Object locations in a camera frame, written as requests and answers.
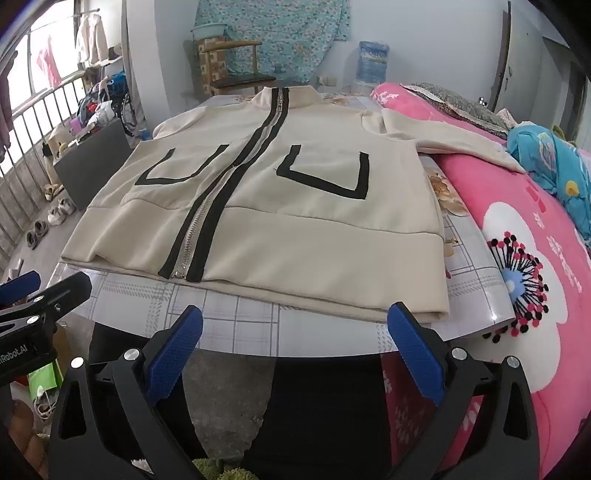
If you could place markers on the green bag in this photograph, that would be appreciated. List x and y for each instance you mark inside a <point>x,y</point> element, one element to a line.
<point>44,381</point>

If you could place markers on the beige zip jacket black trim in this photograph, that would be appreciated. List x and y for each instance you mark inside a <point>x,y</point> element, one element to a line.
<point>300,207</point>

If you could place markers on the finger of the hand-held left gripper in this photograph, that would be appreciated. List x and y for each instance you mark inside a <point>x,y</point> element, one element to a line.
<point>51,300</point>
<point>21,284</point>

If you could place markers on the grey door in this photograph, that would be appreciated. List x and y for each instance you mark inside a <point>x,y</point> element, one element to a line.
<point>568,87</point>

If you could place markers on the pile of clothes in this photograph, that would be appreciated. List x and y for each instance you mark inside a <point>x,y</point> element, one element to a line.
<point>99,108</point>

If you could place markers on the pink floral blanket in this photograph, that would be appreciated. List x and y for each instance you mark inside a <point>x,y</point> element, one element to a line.
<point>508,221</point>

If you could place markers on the wooden chair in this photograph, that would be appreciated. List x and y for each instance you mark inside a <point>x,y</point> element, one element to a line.
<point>240,83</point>

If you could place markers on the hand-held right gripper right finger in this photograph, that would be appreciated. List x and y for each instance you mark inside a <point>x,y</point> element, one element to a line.
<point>415,355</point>

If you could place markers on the grey patterned blanket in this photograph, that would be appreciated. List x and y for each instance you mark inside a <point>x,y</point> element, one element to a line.
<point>452,104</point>

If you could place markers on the hanging dark red garment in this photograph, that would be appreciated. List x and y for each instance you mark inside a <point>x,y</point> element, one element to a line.
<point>5,106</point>

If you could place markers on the teal plastic basin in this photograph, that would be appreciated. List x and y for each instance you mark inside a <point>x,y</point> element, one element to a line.
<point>207,31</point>

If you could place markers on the grey board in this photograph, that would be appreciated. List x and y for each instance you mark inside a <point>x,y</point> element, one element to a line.
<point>92,161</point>

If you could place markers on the stack of cardboard boxes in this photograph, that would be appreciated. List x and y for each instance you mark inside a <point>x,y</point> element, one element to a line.
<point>212,64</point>

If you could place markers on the person's black pants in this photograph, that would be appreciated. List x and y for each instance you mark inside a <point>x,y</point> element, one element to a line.
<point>323,415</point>

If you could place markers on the blue floral quilt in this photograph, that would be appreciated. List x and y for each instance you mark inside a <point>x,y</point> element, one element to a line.
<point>549,157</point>

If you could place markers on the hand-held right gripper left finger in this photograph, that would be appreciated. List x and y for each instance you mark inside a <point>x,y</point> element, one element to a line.
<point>178,350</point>

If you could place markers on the hanging white coat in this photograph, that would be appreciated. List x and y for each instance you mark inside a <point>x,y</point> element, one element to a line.
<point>92,39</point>

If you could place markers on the teal floral curtain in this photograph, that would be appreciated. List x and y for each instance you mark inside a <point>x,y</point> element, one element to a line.
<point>295,37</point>

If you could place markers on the floral plastic table cover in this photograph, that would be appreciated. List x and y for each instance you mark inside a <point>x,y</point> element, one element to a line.
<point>231,318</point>

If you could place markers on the white wall socket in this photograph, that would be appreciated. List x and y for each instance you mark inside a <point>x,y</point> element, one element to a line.
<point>328,81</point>

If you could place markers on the blue water bottle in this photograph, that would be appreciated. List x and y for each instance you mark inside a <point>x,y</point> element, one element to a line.
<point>371,62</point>

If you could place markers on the metal railing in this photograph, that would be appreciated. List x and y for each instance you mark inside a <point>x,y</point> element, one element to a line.
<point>46,95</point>

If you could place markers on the row of shoes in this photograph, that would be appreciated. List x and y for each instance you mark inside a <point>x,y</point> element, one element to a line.
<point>57,214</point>

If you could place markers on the white water dispenser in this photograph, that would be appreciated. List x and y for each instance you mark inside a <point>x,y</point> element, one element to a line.
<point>362,86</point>

